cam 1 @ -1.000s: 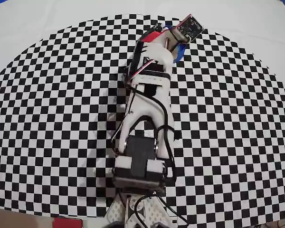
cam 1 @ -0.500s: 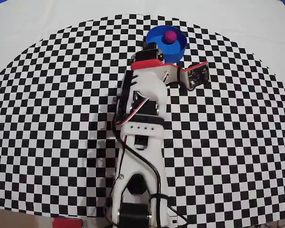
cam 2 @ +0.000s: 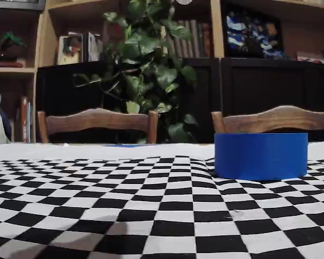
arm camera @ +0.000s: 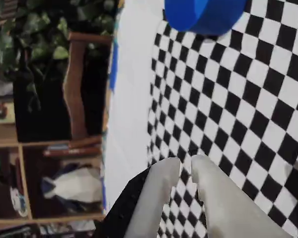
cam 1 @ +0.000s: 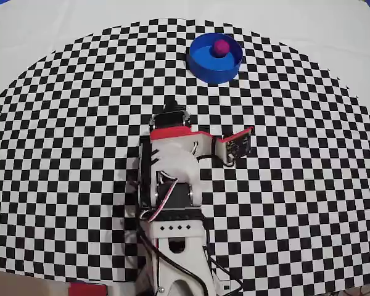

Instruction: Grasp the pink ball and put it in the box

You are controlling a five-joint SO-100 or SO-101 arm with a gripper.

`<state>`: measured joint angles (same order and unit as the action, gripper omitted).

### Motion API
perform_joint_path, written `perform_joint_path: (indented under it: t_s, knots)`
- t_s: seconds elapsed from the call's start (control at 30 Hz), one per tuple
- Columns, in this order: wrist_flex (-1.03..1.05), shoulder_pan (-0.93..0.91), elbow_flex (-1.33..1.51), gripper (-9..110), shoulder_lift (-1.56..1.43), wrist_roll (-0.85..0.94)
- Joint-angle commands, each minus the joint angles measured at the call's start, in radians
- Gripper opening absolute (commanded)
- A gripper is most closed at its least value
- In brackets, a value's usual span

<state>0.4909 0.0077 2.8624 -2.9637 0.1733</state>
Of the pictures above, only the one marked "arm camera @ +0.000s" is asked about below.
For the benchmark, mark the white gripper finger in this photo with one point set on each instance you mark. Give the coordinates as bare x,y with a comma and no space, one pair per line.
226,205

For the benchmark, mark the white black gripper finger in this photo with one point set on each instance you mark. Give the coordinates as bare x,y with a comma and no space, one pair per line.
151,198

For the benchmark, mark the blue round box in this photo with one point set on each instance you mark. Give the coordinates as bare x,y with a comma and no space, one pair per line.
203,15

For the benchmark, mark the blue tape strip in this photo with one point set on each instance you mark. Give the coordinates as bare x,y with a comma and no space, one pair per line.
113,74
104,198

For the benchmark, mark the white blue plastic bag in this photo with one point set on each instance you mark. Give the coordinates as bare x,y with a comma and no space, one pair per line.
74,183

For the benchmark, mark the stack of thin books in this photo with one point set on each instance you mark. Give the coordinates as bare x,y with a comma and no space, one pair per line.
64,151

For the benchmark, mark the black white checkered mat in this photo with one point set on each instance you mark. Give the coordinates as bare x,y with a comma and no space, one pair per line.
238,99

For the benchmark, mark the brown wooden chair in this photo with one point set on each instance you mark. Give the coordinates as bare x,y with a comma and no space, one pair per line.
74,86

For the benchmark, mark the light wooden bookshelf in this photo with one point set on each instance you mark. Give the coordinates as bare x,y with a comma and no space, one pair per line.
5,143

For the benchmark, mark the large leafy green plant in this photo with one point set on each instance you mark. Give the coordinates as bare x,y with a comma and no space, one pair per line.
34,19

